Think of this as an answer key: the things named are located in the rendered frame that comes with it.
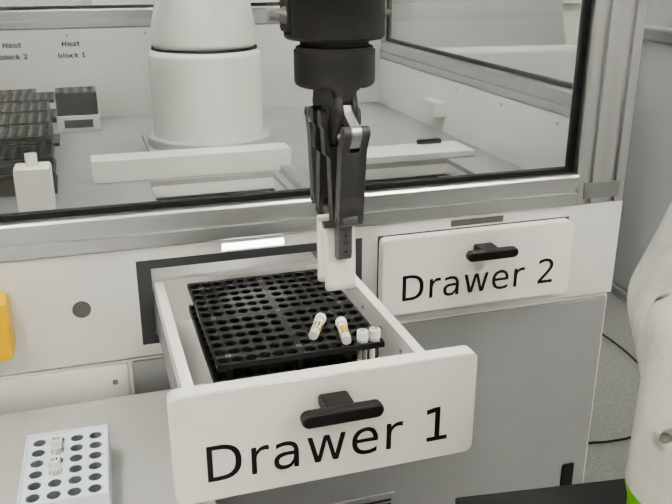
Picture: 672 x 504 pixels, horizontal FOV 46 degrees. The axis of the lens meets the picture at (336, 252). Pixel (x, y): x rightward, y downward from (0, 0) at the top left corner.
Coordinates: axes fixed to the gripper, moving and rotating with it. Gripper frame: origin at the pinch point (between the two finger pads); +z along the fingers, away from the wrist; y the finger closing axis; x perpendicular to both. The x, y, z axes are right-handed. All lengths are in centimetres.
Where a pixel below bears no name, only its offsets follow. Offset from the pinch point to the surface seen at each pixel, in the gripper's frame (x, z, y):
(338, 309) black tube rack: 2.8, 10.1, -8.1
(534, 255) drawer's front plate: 36.0, 11.8, -21.0
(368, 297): 7.7, 10.7, -11.6
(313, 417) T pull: -6.7, 9.3, 14.5
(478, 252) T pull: 25.3, 8.9, -17.5
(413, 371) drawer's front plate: 4.0, 8.5, 11.0
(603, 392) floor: 123, 100, -113
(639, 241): 175, 73, -168
